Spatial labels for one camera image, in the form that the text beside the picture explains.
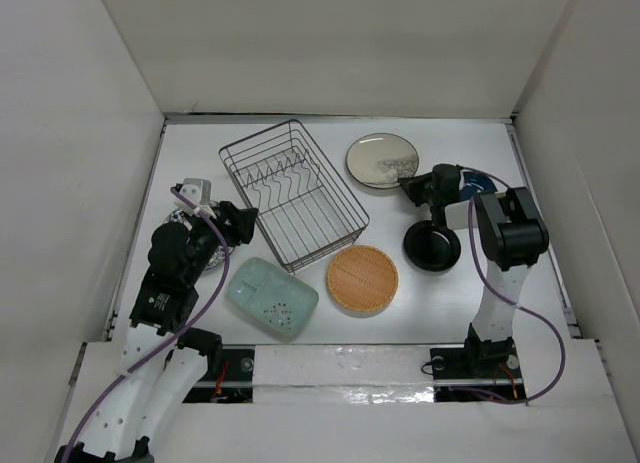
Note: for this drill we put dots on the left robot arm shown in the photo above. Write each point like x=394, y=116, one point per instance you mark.
x=164, y=355

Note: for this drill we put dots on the light green rectangular plate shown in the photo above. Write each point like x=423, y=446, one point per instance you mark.
x=272, y=297

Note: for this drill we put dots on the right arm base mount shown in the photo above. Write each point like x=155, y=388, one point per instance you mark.
x=457, y=379

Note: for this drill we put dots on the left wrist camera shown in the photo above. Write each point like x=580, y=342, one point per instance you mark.
x=197, y=191

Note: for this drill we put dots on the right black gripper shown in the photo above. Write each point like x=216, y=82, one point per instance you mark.
x=412, y=185

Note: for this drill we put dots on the woven bamboo round plate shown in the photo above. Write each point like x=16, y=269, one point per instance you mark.
x=362, y=279

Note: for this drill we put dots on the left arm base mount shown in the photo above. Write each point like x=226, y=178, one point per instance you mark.
x=232, y=383

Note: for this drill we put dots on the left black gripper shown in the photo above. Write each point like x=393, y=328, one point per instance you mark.
x=240, y=227

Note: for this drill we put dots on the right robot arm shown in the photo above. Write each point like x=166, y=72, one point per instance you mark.
x=512, y=235

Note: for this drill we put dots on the grey wire dish rack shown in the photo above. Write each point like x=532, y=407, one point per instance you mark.
x=306, y=210

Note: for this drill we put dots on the blue floral white plate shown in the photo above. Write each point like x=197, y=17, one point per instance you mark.
x=217, y=255

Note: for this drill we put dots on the beige plate with tree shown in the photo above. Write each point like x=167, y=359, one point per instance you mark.
x=379, y=160

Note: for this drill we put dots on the dark blue leaf plate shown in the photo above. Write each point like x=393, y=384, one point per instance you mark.
x=474, y=183

